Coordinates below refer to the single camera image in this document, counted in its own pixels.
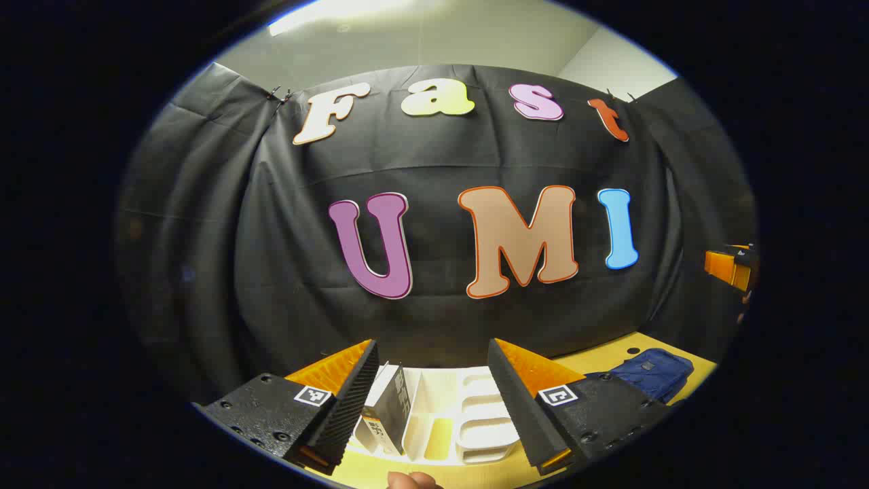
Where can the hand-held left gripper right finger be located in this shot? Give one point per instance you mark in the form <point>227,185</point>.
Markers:
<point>519,407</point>

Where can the blue schoolbag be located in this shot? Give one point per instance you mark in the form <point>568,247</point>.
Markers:
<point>648,373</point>

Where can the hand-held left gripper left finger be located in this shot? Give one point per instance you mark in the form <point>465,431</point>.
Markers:
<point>349,401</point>

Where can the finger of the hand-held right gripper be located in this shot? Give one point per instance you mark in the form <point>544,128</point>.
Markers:
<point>726,268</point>

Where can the black backdrop cloth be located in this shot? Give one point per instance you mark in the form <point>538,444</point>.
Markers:
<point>204,238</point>

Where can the white plastic bookshelf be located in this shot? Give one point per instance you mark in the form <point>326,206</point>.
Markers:
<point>482,414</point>

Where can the black cover book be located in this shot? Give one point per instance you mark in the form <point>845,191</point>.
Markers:
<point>394,407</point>

